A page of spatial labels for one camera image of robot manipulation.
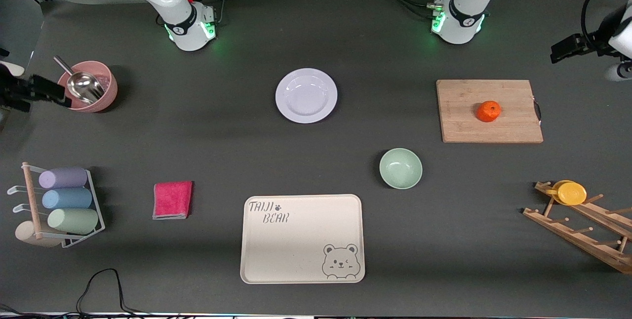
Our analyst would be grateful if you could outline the orange fruit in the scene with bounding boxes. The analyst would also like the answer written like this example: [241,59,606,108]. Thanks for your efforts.
[476,101,502,122]

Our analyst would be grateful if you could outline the white round plate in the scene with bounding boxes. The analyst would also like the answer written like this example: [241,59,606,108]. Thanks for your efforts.
[275,68,338,124]

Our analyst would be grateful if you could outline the metal scoop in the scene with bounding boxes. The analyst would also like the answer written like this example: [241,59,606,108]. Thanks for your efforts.
[53,56,105,105]

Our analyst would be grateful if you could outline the pink bowl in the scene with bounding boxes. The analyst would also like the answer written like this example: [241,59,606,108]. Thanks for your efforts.
[56,61,119,113]

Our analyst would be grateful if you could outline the purple cup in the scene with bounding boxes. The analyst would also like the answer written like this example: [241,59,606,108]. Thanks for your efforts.
[39,167,88,189]

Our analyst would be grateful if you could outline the blue cup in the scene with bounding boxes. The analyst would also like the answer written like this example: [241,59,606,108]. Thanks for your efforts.
[41,188,93,210]

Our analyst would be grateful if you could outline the wooden rod of cup rack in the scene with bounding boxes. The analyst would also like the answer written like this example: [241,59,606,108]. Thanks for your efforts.
[22,162,44,239]

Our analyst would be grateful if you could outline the green cup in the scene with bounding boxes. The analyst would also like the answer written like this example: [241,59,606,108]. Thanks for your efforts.
[47,208,99,235]

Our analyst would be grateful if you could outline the wooden cutting board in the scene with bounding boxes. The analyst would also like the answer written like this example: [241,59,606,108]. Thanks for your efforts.
[436,80,544,144]

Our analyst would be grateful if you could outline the yellow cup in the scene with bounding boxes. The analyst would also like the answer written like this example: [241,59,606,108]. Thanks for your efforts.
[546,180,588,206]

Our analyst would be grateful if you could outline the beige cup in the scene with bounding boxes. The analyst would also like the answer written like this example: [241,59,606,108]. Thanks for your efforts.
[15,220,62,248]

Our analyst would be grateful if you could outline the pink folded cloth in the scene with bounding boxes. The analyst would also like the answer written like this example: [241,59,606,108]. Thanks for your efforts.
[153,181,193,220]

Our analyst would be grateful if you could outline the wooden peg drying rack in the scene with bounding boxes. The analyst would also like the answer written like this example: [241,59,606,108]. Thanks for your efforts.
[523,181,632,275]

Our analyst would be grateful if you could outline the light green bowl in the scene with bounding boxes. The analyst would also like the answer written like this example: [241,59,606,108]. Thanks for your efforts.
[379,148,423,190]

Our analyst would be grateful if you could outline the beige bear print tray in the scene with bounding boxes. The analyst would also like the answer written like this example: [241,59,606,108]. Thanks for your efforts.
[240,194,366,284]

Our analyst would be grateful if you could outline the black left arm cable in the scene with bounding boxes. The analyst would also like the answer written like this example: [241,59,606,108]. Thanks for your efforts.
[581,0,632,55]

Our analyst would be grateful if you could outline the white wire cup rack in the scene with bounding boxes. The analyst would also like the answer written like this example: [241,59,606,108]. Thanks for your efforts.
[7,168,106,249]

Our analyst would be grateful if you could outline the black cable on table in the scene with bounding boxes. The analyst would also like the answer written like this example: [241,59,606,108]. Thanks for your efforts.
[74,268,149,316]

